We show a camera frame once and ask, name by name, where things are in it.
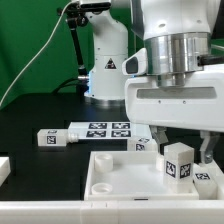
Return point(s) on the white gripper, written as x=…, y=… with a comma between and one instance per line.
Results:
x=198, y=105

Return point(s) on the white marker base plate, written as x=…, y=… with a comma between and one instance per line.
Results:
x=108, y=130

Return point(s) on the white left fence block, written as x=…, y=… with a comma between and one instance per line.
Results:
x=4, y=169

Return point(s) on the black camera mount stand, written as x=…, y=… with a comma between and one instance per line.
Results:
x=75, y=17

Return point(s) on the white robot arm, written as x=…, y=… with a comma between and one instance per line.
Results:
x=155, y=56

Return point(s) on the white front fence rail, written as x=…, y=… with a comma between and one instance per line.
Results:
x=112, y=212

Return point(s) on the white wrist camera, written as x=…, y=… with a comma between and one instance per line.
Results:
x=137, y=64

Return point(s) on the white square tabletop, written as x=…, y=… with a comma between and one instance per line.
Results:
x=128, y=175

